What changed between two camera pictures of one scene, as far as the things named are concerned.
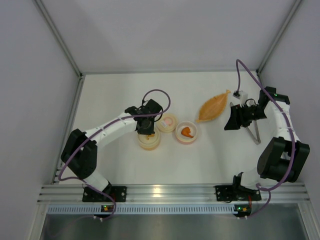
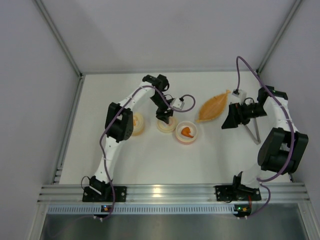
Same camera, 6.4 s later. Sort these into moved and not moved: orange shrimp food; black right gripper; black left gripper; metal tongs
Moved: black left gripper
Not moved: black right gripper; orange shrimp food; metal tongs
